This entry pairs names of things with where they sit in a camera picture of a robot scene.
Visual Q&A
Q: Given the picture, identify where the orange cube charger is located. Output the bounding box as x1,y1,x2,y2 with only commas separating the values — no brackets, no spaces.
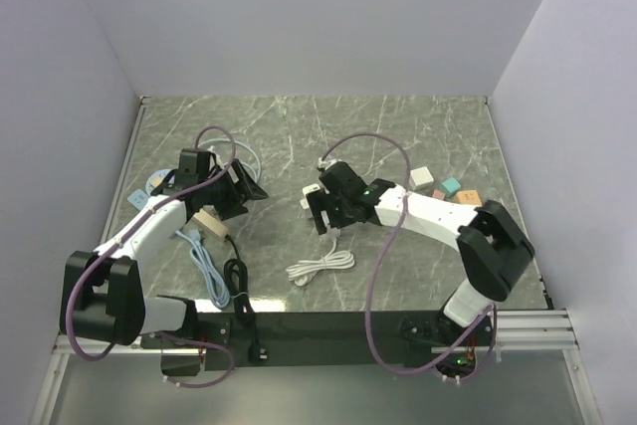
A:
454,190,483,206

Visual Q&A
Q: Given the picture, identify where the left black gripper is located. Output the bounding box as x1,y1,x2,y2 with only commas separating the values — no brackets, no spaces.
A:
199,159,267,220

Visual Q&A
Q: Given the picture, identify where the blue strip cable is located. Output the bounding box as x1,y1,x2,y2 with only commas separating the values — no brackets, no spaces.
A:
174,227,233,309

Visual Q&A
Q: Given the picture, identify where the teal charger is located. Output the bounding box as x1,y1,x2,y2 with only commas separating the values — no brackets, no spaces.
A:
440,177,462,197

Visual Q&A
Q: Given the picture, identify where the white cable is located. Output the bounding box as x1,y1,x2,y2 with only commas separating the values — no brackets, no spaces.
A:
285,233,357,289

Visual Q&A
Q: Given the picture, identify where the black base bar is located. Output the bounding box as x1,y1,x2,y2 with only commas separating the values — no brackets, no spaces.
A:
139,311,499,372

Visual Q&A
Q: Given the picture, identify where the white cube power strip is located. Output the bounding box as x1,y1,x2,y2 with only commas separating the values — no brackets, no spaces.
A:
302,183,343,235

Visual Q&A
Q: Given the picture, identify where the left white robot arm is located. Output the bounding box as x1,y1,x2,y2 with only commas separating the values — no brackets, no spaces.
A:
60,148,268,347

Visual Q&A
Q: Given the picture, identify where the black power cable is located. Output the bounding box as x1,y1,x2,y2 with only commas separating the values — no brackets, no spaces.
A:
222,235,272,363

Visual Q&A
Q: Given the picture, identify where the blue power strip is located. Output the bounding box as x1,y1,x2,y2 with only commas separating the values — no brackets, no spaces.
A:
127,189,148,211

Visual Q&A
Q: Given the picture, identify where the white cube charger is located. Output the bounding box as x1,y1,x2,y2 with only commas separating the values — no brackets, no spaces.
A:
409,166,435,191

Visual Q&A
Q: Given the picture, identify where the beige power strip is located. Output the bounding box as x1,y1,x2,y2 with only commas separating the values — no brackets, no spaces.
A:
191,209,229,240

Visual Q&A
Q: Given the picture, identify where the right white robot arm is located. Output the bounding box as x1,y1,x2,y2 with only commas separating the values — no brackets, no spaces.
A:
303,161,535,344

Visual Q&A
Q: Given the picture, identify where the round blue socket hub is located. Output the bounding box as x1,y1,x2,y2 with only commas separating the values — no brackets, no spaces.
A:
145,169,170,194

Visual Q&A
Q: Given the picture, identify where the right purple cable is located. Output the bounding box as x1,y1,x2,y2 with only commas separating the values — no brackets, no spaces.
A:
364,131,499,385

